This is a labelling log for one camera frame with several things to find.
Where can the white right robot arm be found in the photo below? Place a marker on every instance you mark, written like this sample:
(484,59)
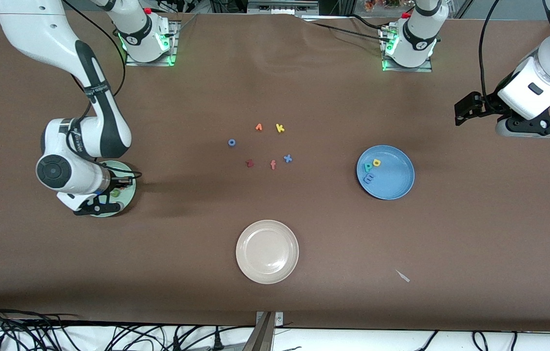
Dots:
(36,29)

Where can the blue foam letter m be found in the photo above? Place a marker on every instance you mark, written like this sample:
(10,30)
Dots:
(369,179)

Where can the beige plate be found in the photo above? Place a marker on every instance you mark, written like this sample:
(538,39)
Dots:
(267,252)

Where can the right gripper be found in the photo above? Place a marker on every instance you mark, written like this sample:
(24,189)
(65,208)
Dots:
(120,181)

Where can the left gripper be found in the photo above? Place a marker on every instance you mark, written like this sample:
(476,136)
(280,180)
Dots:
(491,103)

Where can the small white paper scrap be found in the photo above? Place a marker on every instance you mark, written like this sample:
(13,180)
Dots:
(402,276)

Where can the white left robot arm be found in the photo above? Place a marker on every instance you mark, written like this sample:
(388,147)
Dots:
(421,48)

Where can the metal table edge bracket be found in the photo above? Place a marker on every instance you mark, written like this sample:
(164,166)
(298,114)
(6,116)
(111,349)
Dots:
(265,331)

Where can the blue plate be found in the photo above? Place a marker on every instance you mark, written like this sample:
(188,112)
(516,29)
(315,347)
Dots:
(394,180)

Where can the green plate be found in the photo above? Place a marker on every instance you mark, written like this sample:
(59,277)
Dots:
(128,192)

